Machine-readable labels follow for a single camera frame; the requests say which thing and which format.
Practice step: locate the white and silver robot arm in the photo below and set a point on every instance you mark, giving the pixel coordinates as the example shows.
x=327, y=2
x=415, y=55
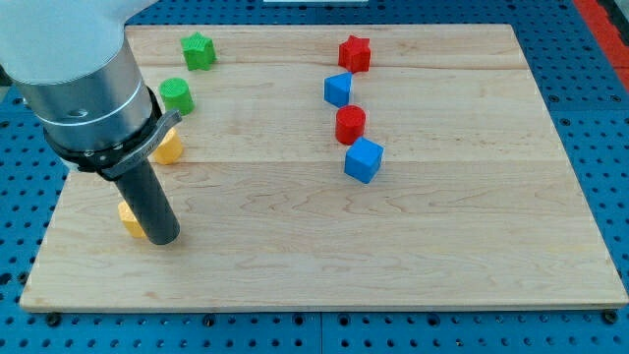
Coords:
x=72, y=63

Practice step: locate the red star block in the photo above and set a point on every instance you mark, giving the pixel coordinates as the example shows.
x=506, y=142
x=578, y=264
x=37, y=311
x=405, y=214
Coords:
x=354, y=54

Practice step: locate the green star block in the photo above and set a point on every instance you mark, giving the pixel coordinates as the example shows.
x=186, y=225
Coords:
x=199, y=52

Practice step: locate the wooden board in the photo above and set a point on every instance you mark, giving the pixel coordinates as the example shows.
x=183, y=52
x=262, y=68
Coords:
x=475, y=206

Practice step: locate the blue cube block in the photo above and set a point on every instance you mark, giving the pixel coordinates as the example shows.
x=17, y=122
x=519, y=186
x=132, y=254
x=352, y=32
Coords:
x=363, y=159

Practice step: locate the red cylinder block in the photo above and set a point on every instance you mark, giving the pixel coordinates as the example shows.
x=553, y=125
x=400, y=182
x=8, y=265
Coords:
x=350, y=122

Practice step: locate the blue triangle block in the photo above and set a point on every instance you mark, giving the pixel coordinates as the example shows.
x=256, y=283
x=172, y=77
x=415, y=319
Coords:
x=337, y=89

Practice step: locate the yellow block upper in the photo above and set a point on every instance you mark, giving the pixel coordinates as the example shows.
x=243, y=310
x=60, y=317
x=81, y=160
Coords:
x=169, y=150

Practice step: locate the yellow block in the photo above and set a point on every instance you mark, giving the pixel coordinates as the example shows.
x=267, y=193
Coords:
x=169, y=150
x=129, y=220

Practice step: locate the green cylinder block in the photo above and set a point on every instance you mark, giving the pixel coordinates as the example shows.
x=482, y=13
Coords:
x=176, y=94

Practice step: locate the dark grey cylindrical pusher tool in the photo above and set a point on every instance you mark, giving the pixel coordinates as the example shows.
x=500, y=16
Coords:
x=143, y=193

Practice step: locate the yellow block lower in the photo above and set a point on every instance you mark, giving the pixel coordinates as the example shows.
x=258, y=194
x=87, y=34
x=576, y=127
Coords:
x=129, y=220

